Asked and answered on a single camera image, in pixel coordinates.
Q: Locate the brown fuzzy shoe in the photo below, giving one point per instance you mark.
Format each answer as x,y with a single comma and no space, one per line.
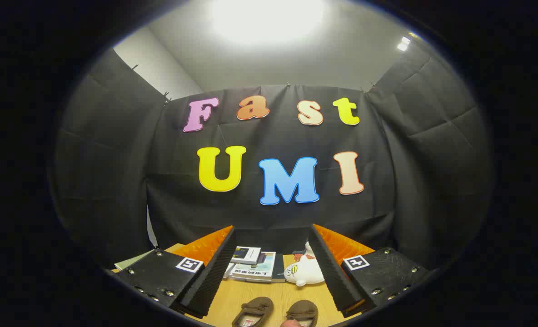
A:
303,309
255,306

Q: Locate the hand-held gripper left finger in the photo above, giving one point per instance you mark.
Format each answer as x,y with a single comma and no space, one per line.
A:
214,277

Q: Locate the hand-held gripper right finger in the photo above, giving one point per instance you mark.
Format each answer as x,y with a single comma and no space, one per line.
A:
330,272

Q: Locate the large ceiling light panel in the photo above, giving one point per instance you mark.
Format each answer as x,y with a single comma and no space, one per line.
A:
266,18

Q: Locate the small ceiling spotlight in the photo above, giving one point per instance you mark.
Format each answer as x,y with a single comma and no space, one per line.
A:
403,44

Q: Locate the white plush toy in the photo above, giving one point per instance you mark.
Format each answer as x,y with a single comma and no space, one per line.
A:
307,272

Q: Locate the plain white book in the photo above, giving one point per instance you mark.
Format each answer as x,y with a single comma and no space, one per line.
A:
229,270

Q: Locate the penguin plush toy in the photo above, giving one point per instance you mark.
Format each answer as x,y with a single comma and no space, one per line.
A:
309,249

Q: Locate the white and light blue book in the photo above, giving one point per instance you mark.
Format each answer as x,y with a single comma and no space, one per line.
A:
257,271

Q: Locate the black book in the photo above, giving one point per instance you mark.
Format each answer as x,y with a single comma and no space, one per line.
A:
278,270

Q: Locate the book with dark blue cover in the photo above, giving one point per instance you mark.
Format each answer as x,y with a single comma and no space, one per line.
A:
246,255

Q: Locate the green fabric storage box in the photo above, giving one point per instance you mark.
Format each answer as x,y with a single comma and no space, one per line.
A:
135,260

